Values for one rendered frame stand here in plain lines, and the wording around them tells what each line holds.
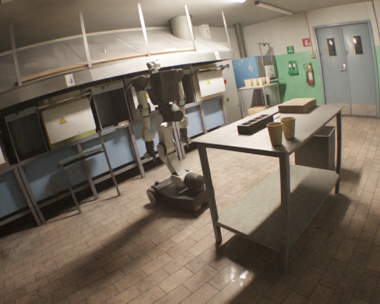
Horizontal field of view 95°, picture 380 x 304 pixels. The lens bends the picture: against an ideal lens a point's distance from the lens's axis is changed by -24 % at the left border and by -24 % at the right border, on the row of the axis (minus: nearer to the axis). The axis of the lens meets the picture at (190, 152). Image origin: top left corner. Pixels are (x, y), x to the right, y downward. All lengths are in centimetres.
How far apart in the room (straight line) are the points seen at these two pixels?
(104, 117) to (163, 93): 185
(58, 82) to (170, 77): 130
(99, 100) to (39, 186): 162
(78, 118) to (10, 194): 132
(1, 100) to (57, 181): 126
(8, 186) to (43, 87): 130
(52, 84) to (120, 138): 125
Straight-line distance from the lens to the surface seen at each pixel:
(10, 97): 271
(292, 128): 123
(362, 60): 550
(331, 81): 567
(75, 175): 316
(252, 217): 172
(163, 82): 206
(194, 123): 398
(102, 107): 376
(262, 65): 548
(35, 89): 270
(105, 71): 288
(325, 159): 255
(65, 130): 288
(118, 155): 329
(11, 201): 320
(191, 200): 218
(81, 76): 279
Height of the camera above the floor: 123
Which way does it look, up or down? 17 degrees down
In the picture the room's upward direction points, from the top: 12 degrees counter-clockwise
